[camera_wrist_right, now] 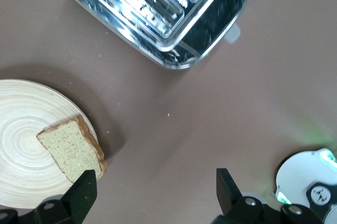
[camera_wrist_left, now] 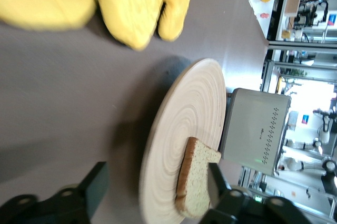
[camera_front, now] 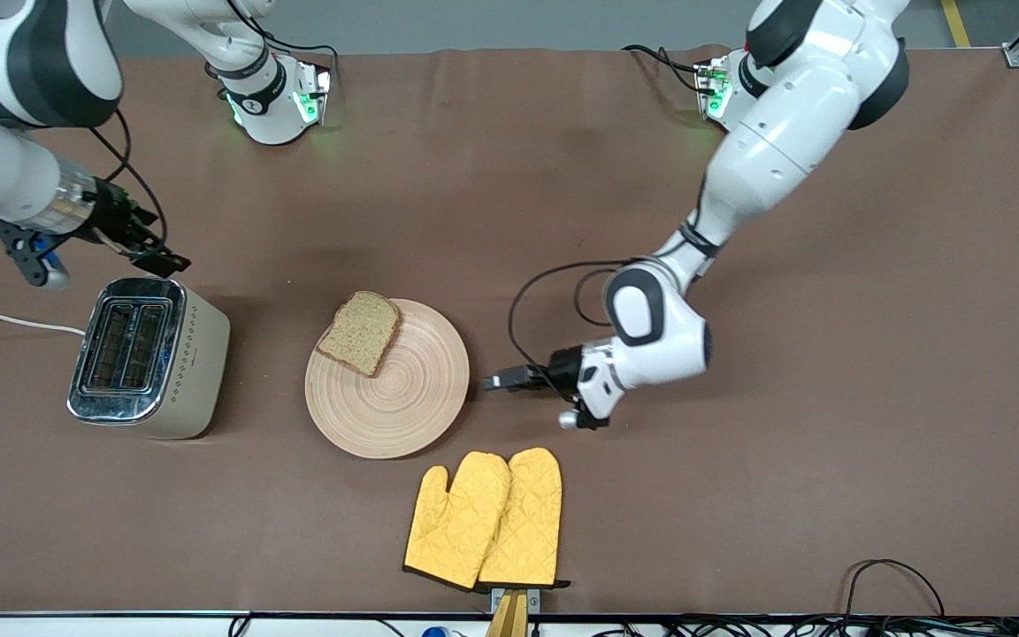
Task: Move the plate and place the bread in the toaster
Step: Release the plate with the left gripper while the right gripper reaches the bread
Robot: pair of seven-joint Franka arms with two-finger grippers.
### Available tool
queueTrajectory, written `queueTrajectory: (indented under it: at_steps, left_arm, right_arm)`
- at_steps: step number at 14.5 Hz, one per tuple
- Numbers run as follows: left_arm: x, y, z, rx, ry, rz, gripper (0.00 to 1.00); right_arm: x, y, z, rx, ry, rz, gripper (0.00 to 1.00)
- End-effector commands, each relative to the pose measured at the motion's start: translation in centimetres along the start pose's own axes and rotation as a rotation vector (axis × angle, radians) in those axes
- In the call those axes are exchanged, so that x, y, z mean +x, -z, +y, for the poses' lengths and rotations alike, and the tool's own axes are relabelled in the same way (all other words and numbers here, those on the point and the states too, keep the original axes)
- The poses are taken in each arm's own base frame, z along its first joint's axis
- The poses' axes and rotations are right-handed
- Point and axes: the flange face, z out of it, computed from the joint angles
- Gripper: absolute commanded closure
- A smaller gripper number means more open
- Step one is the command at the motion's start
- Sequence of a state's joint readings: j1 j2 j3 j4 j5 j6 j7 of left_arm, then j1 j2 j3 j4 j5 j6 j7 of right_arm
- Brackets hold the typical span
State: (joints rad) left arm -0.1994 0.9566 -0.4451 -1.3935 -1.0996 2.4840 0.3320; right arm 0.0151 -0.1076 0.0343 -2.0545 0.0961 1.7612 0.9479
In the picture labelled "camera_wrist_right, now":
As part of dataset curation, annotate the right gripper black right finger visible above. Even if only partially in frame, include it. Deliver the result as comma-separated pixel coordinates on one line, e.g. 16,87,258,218
216,168,265,224

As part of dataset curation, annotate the slice of brown bread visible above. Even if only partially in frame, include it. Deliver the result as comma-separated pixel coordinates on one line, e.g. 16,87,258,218
36,115,108,185

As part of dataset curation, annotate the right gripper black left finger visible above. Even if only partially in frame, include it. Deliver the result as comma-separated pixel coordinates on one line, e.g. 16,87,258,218
34,169,98,224

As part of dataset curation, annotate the chrome and cream toaster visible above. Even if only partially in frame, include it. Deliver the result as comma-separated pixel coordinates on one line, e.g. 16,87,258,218
44,0,249,70

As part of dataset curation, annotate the round light wooden plate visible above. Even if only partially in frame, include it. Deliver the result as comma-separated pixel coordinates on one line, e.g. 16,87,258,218
0,78,99,210

